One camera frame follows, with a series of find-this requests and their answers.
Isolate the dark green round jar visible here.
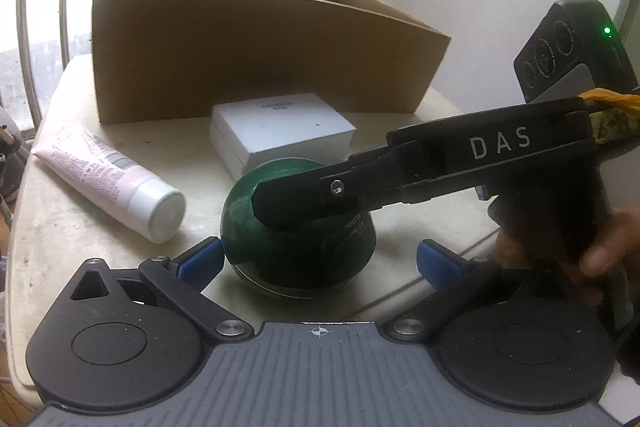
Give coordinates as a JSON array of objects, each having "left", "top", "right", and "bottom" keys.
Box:
[{"left": 220, "top": 157, "right": 376, "bottom": 299}]

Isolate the pink white cream tube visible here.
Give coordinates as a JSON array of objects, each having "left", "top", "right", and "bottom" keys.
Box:
[{"left": 32, "top": 122, "right": 186, "bottom": 244}]

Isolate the white square box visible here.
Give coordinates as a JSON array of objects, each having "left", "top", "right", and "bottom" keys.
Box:
[{"left": 209, "top": 93, "right": 356, "bottom": 179}]

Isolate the person's right hand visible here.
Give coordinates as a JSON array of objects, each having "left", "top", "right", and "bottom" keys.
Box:
[{"left": 492, "top": 207, "right": 639, "bottom": 313}]

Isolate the brown cardboard box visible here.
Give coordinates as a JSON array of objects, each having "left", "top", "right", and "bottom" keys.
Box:
[{"left": 91, "top": 0, "right": 450, "bottom": 124}]

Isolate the black camera box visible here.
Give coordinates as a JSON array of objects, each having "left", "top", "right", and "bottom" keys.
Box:
[{"left": 513, "top": 0, "right": 639, "bottom": 103}]

